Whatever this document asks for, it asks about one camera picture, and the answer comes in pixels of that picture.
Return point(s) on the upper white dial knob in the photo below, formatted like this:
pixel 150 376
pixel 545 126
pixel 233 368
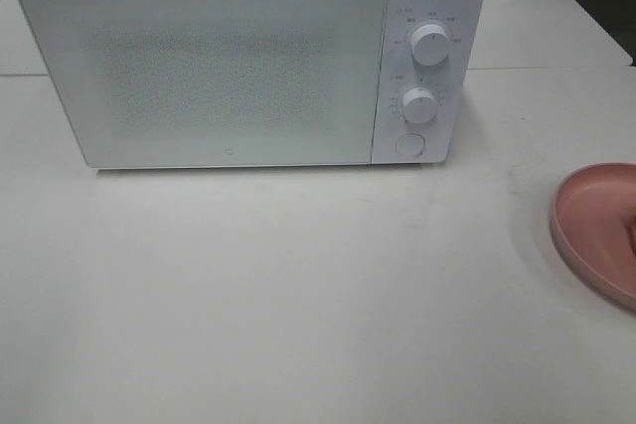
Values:
pixel 429 43

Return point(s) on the lower white dial knob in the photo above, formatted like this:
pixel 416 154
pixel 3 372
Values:
pixel 419 105

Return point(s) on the white microwave door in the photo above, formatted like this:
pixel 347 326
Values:
pixel 201 83

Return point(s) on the pink round plate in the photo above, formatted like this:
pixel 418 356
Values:
pixel 590 215

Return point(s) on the burger with lettuce and cheese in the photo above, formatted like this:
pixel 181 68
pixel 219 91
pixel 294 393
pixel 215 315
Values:
pixel 632 232

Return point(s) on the round white door button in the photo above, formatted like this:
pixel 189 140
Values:
pixel 410 145

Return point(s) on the white dial knob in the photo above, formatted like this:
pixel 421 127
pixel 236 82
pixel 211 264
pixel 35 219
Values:
pixel 429 43
pixel 419 105

